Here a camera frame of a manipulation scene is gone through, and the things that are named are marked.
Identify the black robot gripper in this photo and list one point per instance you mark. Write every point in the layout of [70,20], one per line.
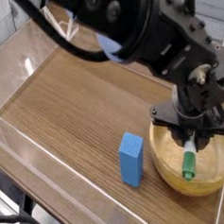
[171,114]

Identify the green and white marker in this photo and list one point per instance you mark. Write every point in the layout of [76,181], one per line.
[189,159]

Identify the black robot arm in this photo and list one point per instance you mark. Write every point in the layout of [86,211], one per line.
[168,38]

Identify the brown wooden bowl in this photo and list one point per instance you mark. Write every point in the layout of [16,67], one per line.
[168,157]

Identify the blue rectangular block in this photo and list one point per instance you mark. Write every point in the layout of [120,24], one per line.
[131,156]

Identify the clear acrylic tray wall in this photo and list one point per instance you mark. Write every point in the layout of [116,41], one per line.
[61,124]

